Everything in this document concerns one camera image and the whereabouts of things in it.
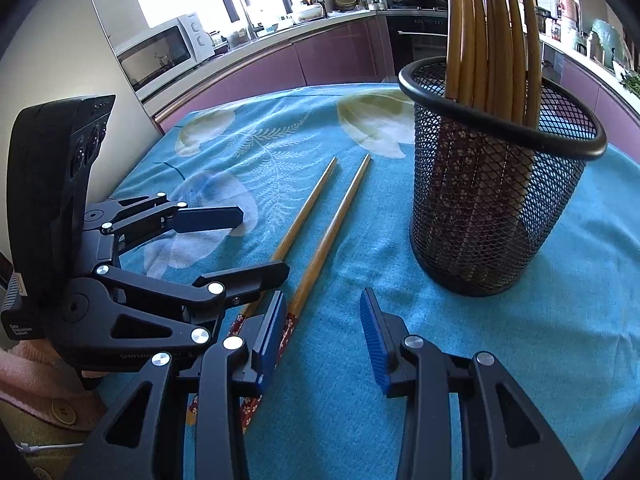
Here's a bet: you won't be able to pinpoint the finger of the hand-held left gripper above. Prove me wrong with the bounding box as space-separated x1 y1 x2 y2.
101 192 245 241
95 261 291 347

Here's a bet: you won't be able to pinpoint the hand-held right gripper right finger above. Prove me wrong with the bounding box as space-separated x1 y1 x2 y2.
359 287 583 480

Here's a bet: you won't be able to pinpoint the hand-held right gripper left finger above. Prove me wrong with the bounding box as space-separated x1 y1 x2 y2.
65 290 288 480

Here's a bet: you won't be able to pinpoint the bamboo chopstick red patterned end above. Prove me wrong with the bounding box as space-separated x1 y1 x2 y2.
241 153 373 435
186 156 339 428

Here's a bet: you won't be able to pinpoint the black mesh utensil holder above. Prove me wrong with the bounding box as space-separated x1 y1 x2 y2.
397 56 608 297

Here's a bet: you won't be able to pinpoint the bundle of bamboo chopsticks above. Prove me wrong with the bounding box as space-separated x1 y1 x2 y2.
440 0 546 281

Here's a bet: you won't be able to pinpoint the blue floral tablecloth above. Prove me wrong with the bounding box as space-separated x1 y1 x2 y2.
97 82 640 480

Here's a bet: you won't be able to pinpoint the white microwave oven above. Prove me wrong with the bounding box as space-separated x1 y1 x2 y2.
115 14 217 103

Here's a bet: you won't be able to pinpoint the pink fuzzy cardigan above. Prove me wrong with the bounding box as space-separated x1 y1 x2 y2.
0 345 107 432

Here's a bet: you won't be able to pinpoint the purple kitchen cabinets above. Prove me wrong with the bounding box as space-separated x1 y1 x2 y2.
152 10 640 136

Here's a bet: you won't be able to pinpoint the chrome kitchen faucet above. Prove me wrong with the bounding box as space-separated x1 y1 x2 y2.
238 0 260 41

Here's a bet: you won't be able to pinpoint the black built-in oven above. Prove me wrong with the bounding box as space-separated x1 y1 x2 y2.
384 10 449 79

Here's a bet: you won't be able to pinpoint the olive green cloth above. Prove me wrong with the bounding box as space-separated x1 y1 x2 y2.
0 400 97 480

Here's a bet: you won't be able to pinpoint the teal mesh food cover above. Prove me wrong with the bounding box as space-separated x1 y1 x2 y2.
589 18 632 69

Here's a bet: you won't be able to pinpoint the white cord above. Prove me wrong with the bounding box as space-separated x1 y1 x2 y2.
14 441 87 456

